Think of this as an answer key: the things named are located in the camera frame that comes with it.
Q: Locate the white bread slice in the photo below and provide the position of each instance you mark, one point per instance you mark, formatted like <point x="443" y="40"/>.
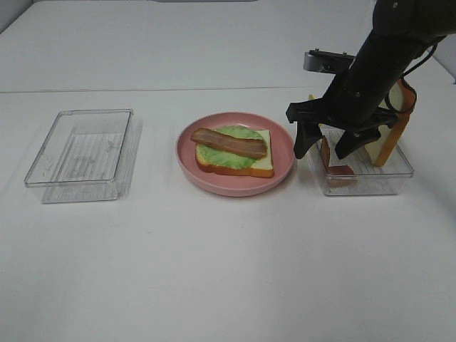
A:
<point x="401" y="98"/>
<point x="263" y="167"/>

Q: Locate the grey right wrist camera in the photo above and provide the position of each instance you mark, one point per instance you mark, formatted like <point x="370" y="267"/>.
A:
<point x="327" y="62"/>

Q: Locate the long bacon strip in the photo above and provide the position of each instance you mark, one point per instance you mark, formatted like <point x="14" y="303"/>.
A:
<point x="246" y="147"/>

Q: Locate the clear plastic tray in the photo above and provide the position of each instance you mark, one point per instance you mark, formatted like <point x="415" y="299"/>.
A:
<point x="371" y="180"/>
<point x="87" y="156"/>

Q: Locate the yellow cheese slice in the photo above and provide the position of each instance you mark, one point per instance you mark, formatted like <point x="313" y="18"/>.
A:
<point x="311" y="97"/>

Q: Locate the pink round plate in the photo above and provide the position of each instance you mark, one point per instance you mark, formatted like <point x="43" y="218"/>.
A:
<point x="233" y="185"/>

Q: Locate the green lettuce leaf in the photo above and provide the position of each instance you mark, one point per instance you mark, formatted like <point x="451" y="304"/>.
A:
<point x="227" y="159"/>

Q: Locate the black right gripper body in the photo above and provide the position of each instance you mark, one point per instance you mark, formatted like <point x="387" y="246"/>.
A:
<point x="354" y="109"/>

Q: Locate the clear right plastic tray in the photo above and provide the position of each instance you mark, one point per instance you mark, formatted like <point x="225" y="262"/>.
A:
<point x="371" y="180"/>

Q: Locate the clear left plastic tray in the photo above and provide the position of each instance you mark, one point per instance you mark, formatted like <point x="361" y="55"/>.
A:
<point x="87" y="156"/>

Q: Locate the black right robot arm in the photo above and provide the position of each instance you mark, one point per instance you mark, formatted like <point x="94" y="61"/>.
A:
<point x="402" y="31"/>

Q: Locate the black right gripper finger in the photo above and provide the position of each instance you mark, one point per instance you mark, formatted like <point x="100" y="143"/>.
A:
<point x="307" y="134"/>
<point x="351" y="141"/>

